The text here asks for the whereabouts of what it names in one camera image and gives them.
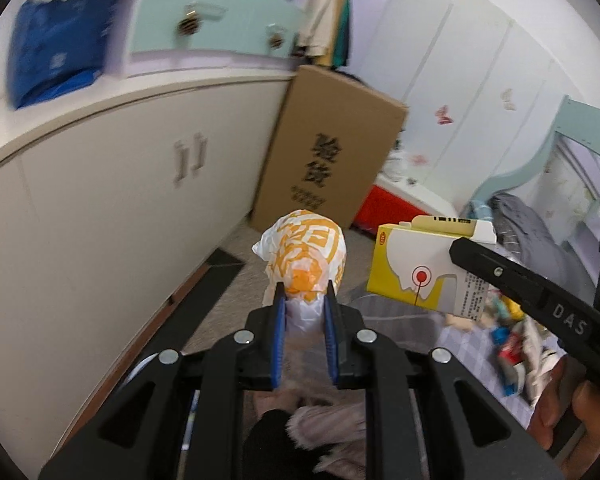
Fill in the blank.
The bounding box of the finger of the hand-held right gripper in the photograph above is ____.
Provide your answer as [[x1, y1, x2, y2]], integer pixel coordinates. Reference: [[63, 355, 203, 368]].
[[449, 237, 600, 389]]

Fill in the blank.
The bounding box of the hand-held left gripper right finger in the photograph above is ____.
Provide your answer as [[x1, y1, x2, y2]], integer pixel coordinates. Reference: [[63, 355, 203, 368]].
[[322, 282, 566, 480]]

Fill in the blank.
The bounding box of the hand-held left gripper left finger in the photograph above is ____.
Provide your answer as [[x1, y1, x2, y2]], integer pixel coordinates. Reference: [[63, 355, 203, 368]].
[[39, 282, 288, 480]]

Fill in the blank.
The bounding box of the orange and white paper wrapper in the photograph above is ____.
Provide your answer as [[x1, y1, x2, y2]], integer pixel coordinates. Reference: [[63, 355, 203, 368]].
[[251, 208, 348, 333]]

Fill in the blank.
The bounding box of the yellow and white carton box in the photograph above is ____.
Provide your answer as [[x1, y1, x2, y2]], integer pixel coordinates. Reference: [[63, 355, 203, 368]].
[[366, 215, 497, 322]]

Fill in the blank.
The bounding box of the person's right hand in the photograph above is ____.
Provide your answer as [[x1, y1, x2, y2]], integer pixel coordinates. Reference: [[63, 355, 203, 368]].
[[526, 359, 600, 455]]

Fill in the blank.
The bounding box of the grey blanket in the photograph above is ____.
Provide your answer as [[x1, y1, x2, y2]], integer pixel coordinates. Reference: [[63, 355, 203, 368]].
[[489, 191, 597, 303]]

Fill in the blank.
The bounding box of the pile of snack wrappers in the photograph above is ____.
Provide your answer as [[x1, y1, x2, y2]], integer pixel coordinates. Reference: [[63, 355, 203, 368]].
[[442, 287, 563, 407]]

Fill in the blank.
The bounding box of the black floor mat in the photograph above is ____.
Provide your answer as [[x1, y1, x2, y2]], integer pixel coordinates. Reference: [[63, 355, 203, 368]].
[[171, 249, 247, 356]]

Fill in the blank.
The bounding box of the blue plaid pillow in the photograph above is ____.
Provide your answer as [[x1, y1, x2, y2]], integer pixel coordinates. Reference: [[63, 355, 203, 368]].
[[466, 199, 497, 222]]

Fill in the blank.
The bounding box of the grey checked tablecloth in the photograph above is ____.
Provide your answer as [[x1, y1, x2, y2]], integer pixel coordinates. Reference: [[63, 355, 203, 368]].
[[337, 292, 556, 438]]

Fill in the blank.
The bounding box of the person's pink fuzzy pant leg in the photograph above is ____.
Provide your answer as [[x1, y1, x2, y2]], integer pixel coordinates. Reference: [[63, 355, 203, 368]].
[[284, 404, 370, 480]]

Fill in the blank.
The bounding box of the black slipper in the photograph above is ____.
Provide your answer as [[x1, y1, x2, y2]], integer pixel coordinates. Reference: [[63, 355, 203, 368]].
[[241, 407, 301, 480]]

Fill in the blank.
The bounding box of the red storage box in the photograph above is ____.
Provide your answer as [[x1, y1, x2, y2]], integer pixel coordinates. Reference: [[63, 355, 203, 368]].
[[352, 180, 458, 234]]

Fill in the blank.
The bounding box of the crumpled white plastic bag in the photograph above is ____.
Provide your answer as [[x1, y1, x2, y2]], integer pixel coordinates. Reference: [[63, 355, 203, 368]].
[[381, 151, 417, 187]]

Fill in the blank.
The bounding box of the tall cardboard box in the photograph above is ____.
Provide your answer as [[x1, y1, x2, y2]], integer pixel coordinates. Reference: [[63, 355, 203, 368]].
[[250, 64, 410, 233]]

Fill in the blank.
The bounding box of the cream cabinet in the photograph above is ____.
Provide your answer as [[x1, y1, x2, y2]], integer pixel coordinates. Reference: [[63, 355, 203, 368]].
[[0, 72, 299, 480]]

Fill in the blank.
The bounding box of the white wardrobe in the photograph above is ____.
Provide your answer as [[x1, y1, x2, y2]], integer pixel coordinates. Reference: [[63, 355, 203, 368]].
[[349, 0, 600, 221]]

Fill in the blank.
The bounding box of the green hanging garment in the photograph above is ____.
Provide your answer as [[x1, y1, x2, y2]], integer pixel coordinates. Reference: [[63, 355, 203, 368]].
[[331, 0, 354, 68]]

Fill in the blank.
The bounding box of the beige hanging jacket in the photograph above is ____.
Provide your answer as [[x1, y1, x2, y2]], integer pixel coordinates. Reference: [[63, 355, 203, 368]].
[[296, 0, 350, 60]]

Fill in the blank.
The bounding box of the mint green drawer unit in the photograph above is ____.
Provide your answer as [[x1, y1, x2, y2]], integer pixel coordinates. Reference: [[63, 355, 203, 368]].
[[122, 0, 306, 75]]

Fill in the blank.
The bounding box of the blue shopping bag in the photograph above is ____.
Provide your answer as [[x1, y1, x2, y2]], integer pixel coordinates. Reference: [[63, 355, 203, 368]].
[[7, 0, 120, 111]]

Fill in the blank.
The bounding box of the mint green bed frame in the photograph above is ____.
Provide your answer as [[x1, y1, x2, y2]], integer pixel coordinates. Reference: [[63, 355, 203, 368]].
[[467, 95, 600, 226]]

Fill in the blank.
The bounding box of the silver cabinet door handle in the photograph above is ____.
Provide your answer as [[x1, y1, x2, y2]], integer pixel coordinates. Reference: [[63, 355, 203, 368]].
[[192, 132, 210, 178], [172, 139, 191, 190]]

